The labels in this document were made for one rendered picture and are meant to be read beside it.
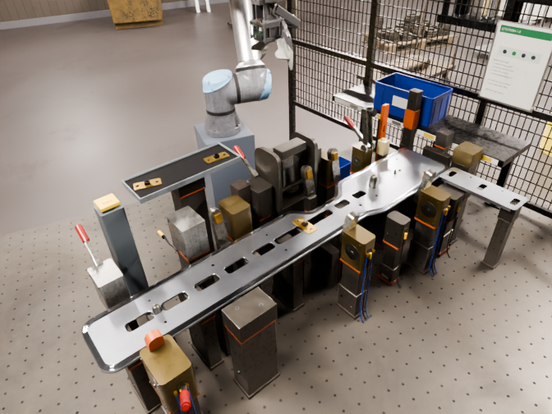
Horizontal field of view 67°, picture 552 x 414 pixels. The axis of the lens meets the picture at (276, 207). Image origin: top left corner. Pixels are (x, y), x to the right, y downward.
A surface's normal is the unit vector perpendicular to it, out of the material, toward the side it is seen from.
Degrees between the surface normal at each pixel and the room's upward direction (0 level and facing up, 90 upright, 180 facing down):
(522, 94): 90
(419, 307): 0
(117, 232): 90
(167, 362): 0
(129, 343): 0
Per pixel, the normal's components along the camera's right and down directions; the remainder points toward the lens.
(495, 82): -0.77, 0.40
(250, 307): -0.04, -0.80
